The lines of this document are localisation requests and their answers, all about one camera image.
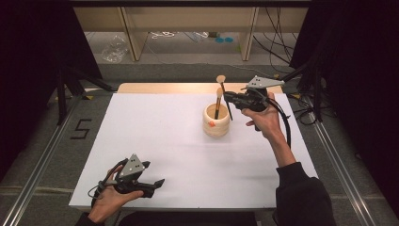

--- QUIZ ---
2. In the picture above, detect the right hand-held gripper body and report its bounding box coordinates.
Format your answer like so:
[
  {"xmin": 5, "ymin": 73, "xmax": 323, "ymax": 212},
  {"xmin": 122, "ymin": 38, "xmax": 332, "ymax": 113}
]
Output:
[{"xmin": 237, "ymin": 74, "xmax": 286, "ymax": 113}]

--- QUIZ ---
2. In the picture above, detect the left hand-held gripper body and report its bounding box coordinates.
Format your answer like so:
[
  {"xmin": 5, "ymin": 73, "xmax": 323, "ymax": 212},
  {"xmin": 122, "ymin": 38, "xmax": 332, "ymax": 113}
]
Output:
[{"xmin": 113, "ymin": 153, "xmax": 156, "ymax": 199}]

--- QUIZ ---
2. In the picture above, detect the makeup brush with gold ferrule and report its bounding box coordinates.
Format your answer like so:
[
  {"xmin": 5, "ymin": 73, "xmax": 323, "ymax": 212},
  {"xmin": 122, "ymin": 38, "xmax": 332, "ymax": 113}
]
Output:
[{"xmin": 214, "ymin": 87, "xmax": 225, "ymax": 121}]

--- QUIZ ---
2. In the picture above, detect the ribbed wooden brush cup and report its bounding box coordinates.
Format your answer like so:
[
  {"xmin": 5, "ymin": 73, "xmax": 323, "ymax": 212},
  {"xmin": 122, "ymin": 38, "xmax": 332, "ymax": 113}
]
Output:
[{"xmin": 201, "ymin": 103, "xmax": 231, "ymax": 138}]

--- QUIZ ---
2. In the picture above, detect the person's right hand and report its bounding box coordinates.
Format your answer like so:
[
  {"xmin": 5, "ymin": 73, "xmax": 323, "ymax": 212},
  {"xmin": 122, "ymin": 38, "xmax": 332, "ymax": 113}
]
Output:
[{"xmin": 241, "ymin": 92, "xmax": 283, "ymax": 141}]

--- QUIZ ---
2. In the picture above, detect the person's left hand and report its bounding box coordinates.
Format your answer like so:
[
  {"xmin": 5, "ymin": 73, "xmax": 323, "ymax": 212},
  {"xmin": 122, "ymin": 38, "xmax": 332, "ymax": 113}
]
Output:
[{"xmin": 88, "ymin": 166, "xmax": 145, "ymax": 224}]

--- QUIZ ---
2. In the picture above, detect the white table cover board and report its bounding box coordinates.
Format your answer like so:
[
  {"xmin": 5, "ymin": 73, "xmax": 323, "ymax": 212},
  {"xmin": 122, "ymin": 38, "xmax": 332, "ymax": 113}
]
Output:
[{"xmin": 68, "ymin": 92, "xmax": 319, "ymax": 211}]

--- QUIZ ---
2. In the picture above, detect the person's dark lap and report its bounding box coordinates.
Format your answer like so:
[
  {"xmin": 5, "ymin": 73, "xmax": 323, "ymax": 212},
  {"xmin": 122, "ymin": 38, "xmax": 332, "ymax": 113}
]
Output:
[{"xmin": 118, "ymin": 210, "xmax": 261, "ymax": 226}]

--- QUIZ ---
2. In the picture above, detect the black tripod stand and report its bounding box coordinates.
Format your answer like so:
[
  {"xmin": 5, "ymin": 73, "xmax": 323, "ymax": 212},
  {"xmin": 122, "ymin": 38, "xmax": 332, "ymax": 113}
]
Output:
[
  {"xmin": 275, "ymin": 61, "xmax": 325, "ymax": 123},
  {"xmin": 56, "ymin": 66, "xmax": 115, "ymax": 126}
]

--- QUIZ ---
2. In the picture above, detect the beige wooden shelf unit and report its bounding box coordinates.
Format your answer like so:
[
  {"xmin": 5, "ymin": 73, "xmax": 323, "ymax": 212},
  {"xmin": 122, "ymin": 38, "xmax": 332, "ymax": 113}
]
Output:
[{"xmin": 73, "ymin": 7, "xmax": 311, "ymax": 62}]

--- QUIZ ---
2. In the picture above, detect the black curtain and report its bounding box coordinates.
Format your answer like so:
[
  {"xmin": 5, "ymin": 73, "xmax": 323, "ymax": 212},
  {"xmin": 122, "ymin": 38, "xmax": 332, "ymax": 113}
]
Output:
[
  {"xmin": 289, "ymin": 0, "xmax": 399, "ymax": 210},
  {"xmin": 0, "ymin": 0, "xmax": 104, "ymax": 178}
]

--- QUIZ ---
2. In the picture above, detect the clear plastic bag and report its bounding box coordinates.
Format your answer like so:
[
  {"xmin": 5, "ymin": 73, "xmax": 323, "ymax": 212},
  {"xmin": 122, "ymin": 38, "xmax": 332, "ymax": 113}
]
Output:
[{"xmin": 100, "ymin": 35, "xmax": 130, "ymax": 64}]

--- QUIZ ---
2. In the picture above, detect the white floor cable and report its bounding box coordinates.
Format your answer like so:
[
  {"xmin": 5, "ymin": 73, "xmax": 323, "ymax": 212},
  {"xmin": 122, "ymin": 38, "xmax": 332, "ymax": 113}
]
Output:
[{"xmin": 228, "ymin": 63, "xmax": 278, "ymax": 79}]

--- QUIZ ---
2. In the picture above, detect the left hand-held gripper cable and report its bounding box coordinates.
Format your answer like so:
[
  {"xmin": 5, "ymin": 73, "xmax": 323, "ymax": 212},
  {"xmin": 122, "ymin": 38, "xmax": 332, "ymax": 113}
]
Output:
[{"xmin": 87, "ymin": 157, "xmax": 130, "ymax": 205}]

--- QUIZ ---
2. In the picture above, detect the hand-held gripper cable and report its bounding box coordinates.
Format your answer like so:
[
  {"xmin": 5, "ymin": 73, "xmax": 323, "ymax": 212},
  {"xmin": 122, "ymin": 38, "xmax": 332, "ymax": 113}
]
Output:
[
  {"xmin": 87, "ymin": 157, "xmax": 130, "ymax": 205},
  {"xmin": 265, "ymin": 97, "xmax": 293, "ymax": 149}
]

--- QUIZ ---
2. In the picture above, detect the right hand-held gripper cable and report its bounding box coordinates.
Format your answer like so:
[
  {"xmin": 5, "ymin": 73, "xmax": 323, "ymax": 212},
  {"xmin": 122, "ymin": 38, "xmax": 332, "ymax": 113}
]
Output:
[{"xmin": 265, "ymin": 97, "xmax": 293, "ymax": 149}]

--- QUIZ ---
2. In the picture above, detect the bundle of black cables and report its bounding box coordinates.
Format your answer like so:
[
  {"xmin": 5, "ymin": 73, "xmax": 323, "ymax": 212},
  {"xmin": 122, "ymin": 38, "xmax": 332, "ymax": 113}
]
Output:
[{"xmin": 251, "ymin": 7, "xmax": 299, "ymax": 75}]

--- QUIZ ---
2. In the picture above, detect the black floor cable loop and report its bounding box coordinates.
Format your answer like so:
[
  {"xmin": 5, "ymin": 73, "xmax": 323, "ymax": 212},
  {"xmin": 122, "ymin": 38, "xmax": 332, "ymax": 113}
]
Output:
[{"xmin": 287, "ymin": 93, "xmax": 331, "ymax": 127}]

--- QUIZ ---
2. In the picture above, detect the white cord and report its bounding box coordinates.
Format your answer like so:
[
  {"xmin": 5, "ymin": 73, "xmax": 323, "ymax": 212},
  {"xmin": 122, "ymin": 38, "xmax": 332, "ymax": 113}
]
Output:
[{"xmin": 150, "ymin": 30, "xmax": 176, "ymax": 40}]

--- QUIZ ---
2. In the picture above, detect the aluminium floor rail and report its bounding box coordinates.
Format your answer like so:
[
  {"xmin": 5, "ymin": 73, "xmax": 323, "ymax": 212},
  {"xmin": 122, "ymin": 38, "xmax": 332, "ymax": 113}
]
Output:
[
  {"xmin": 308, "ymin": 111, "xmax": 376, "ymax": 226},
  {"xmin": 1, "ymin": 93, "xmax": 83, "ymax": 226}
]

